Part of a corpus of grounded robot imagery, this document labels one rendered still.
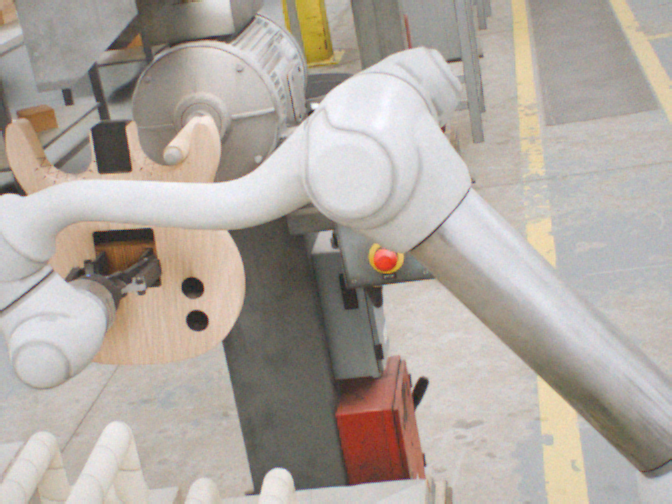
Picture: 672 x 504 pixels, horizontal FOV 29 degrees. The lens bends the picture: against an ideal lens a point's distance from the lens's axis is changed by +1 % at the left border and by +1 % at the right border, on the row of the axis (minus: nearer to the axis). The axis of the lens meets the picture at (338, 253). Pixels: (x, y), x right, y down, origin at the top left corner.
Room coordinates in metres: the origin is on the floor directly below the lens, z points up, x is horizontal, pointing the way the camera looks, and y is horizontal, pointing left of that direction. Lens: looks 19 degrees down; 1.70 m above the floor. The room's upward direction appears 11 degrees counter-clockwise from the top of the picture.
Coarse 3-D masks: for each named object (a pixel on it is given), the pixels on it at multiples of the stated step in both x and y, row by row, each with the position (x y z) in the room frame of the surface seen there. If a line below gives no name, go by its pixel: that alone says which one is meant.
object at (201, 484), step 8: (200, 480) 1.26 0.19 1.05; (208, 480) 1.26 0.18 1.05; (192, 488) 1.25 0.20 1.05; (200, 488) 1.24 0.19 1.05; (208, 488) 1.25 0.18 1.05; (216, 488) 1.26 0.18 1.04; (192, 496) 1.23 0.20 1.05; (200, 496) 1.23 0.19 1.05; (208, 496) 1.23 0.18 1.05; (216, 496) 1.25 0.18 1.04
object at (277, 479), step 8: (272, 472) 1.25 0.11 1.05; (280, 472) 1.25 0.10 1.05; (288, 472) 1.25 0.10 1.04; (264, 480) 1.25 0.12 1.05; (272, 480) 1.23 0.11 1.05; (280, 480) 1.23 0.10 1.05; (288, 480) 1.24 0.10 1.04; (264, 488) 1.22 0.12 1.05; (272, 488) 1.21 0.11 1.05; (280, 488) 1.22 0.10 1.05; (288, 488) 1.23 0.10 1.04; (264, 496) 1.20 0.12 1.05; (272, 496) 1.20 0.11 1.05; (280, 496) 1.20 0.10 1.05; (288, 496) 1.21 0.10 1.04
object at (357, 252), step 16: (336, 224) 2.11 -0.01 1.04; (336, 240) 2.33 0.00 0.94; (352, 240) 2.10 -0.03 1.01; (368, 240) 2.10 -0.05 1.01; (352, 256) 2.11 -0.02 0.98; (368, 256) 2.10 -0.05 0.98; (400, 256) 2.09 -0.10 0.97; (352, 272) 2.11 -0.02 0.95; (368, 272) 2.10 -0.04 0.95; (384, 272) 2.09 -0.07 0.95; (400, 272) 2.09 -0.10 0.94; (416, 272) 2.09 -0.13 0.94; (352, 288) 2.11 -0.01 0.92; (368, 288) 2.19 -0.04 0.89
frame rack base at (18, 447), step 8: (0, 448) 1.33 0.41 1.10; (8, 448) 1.33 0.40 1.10; (16, 448) 1.32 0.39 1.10; (0, 456) 1.31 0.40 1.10; (8, 456) 1.31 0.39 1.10; (16, 456) 1.31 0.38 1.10; (0, 464) 1.29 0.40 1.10; (8, 464) 1.29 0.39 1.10; (0, 472) 1.27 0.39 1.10; (0, 480) 1.25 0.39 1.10; (32, 496) 1.32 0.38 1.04
